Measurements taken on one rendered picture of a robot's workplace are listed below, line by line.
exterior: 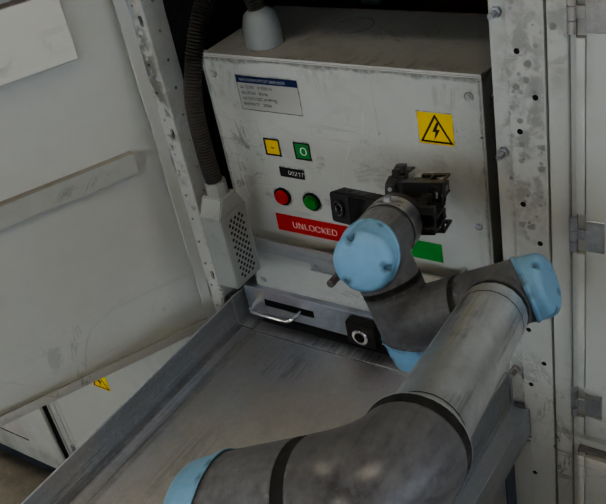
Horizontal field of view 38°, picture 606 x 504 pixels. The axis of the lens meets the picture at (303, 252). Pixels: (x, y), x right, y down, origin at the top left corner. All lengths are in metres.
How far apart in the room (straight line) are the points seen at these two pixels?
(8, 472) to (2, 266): 1.43
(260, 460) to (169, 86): 0.91
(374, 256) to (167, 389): 0.71
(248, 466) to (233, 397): 0.86
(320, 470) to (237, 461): 0.09
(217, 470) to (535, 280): 0.42
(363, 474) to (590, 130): 0.60
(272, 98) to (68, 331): 0.59
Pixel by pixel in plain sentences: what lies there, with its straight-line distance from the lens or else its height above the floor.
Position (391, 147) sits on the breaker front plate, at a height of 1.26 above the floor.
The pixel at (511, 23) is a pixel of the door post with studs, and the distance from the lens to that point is 1.13.
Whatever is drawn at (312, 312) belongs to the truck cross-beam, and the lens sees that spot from 1.64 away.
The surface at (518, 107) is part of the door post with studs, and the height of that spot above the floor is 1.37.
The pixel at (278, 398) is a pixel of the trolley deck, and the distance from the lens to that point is 1.56.
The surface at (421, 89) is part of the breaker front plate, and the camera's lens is 1.28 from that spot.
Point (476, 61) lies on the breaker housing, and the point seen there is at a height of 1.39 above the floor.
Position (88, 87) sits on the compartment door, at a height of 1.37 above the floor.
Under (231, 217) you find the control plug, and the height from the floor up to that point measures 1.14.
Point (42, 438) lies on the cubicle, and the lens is 2.70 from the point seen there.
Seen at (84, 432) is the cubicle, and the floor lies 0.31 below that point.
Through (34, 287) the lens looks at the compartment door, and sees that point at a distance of 1.63.
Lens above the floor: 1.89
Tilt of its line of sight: 33 degrees down
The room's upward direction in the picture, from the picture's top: 12 degrees counter-clockwise
